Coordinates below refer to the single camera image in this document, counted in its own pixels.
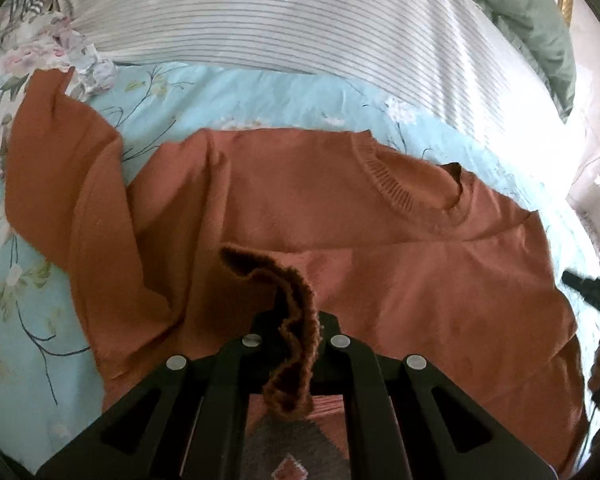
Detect rust orange knit sweater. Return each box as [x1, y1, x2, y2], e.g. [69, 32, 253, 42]
[6, 70, 586, 477]

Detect green quilted blanket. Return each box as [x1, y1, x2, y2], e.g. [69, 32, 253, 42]
[471, 0, 577, 120]

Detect white grey striped duvet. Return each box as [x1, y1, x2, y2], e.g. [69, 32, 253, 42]
[56, 0, 576, 170]

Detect white pink floral pillow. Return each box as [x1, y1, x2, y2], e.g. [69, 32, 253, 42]
[0, 12, 117, 179]

